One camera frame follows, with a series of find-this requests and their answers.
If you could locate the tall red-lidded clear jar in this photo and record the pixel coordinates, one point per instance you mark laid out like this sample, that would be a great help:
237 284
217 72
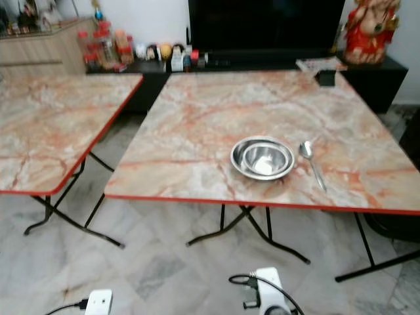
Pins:
105 44

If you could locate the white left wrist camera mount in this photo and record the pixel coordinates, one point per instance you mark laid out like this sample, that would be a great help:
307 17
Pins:
100 303

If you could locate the white labelled bottle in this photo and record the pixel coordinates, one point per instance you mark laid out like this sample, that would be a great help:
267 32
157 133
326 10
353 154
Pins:
177 60

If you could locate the yellow round jar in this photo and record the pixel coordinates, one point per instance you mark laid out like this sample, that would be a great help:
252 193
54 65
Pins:
166 51

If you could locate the small marble folding table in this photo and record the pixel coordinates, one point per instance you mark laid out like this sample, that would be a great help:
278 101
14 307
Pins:
52 125

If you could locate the black television console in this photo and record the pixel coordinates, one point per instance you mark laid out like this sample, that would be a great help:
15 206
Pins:
374 82

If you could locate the orange snack jar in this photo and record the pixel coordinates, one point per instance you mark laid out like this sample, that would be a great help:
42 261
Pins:
122 44

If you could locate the light wooden cabinet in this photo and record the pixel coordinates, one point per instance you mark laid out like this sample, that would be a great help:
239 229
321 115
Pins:
39 51

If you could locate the red and gold figurine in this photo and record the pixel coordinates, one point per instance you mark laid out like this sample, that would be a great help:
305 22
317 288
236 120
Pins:
371 34

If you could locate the small black box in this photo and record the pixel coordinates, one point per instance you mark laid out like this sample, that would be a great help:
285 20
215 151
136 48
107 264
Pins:
327 77

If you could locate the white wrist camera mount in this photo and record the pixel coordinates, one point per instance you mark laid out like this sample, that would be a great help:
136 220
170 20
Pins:
271 289
100 303

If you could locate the small steel bowl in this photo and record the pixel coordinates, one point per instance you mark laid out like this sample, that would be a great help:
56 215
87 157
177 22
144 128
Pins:
266 158

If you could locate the large marble folding table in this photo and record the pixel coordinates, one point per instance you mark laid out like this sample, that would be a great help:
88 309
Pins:
203 118

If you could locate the wide steel bowl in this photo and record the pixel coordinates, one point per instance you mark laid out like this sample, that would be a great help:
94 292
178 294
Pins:
237 162

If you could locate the steel spoon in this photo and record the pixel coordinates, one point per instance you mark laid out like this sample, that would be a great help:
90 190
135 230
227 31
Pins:
305 149

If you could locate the black round stool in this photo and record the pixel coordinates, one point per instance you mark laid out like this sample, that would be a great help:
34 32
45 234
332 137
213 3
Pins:
394 226

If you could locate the black flat television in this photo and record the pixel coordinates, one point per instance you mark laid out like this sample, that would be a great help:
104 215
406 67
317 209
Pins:
266 25

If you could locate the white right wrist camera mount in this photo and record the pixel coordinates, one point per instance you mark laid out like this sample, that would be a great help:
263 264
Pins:
271 289

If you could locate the small red-lidded jar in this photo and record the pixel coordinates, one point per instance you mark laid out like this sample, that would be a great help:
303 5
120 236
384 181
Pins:
86 56

